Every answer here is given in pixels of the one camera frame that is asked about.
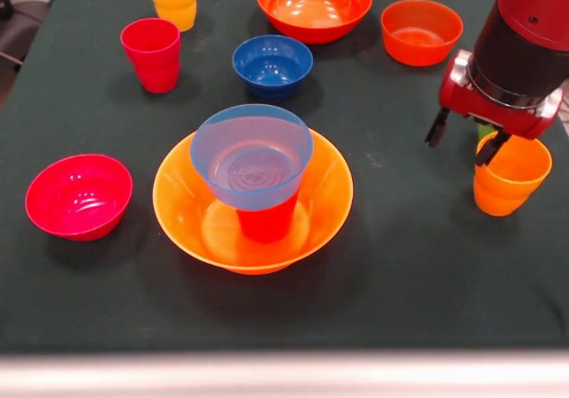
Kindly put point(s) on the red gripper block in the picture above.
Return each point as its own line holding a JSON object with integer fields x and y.
{"x": 489, "y": 109}

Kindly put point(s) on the orange cup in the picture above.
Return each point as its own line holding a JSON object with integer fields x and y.
{"x": 511, "y": 185}

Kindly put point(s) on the dark blue bowl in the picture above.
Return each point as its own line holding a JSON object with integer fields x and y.
{"x": 271, "y": 69}

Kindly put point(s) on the red-orange cup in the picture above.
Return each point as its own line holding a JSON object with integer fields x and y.
{"x": 266, "y": 225}

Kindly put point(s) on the light blue bowl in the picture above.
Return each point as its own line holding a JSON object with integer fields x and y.
{"x": 240, "y": 158}

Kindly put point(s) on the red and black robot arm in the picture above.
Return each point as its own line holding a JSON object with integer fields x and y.
{"x": 529, "y": 38}

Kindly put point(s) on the green cup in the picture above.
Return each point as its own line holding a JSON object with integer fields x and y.
{"x": 484, "y": 131}

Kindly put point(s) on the small red-orange bowl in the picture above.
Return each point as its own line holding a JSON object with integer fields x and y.
{"x": 422, "y": 38}

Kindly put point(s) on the large red-orange bowl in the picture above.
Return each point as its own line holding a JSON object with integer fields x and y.
{"x": 311, "y": 11}

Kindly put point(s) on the large orange bowl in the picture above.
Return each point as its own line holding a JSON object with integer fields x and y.
{"x": 178, "y": 211}

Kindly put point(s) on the pink-red cup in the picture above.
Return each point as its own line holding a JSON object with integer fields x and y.
{"x": 153, "y": 60}

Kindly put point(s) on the yellow cup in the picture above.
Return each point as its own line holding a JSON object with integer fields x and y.
{"x": 173, "y": 2}

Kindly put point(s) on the pink-red bowl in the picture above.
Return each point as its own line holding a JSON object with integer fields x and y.
{"x": 80, "y": 202}

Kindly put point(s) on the dark green tablecloth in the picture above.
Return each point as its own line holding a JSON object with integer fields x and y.
{"x": 89, "y": 282}

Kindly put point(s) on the dark grey pedestal base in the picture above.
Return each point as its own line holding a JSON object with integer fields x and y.
{"x": 26, "y": 16}

